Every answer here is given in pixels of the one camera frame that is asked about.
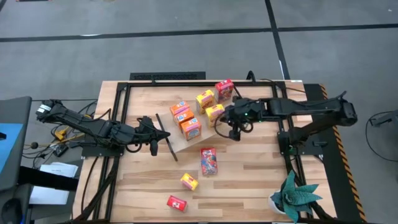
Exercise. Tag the white paper sheets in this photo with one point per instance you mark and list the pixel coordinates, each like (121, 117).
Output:
(59, 169)

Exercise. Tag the grey cart with blue panel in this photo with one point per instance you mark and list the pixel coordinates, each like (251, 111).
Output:
(12, 146)

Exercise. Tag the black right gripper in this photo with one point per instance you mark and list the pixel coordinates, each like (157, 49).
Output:
(247, 110)

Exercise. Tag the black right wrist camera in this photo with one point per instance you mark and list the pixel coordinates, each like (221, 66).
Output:
(234, 135)

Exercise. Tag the yellow Corn Pops cereal box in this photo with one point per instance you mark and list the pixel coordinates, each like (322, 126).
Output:
(189, 181)
(204, 101)
(214, 113)

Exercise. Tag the red Froot Loops cereal box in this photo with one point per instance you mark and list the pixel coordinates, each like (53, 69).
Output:
(176, 203)
(208, 160)
(224, 90)

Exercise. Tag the black power plug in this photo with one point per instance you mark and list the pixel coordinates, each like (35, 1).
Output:
(35, 145)

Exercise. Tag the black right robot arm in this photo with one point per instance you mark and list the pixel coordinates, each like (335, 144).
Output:
(295, 107)

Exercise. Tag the black metal table frame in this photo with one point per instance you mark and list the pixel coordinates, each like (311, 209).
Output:
(199, 84)

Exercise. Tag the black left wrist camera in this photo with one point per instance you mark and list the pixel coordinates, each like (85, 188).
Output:
(154, 148)

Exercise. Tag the black floor grille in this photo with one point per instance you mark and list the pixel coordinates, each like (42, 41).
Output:
(168, 76)

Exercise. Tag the orange Mini Wheats cereal box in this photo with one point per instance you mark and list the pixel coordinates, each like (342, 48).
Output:
(184, 117)
(191, 128)
(179, 107)

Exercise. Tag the teal fake plant white pot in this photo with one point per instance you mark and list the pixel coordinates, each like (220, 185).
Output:
(292, 196)

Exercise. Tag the black flat bar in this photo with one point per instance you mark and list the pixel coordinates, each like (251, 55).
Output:
(46, 180)

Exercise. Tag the black mat with hazard stripe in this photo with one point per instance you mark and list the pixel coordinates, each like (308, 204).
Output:
(337, 174)

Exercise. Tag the black computer mouse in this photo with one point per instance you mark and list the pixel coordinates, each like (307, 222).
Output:
(12, 210)

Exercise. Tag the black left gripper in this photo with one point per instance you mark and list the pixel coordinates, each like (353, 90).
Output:
(143, 129)

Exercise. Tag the wooden shelf with black legs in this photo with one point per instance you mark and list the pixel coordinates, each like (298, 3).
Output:
(174, 133)

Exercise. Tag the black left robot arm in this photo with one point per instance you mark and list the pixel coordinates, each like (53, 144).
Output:
(77, 119)

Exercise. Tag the grey floor stand leg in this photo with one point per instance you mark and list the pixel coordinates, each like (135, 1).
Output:
(385, 118)

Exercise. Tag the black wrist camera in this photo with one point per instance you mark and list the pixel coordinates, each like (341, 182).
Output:
(234, 135)
(154, 148)

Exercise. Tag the small black device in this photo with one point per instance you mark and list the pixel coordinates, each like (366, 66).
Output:
(60, 151)

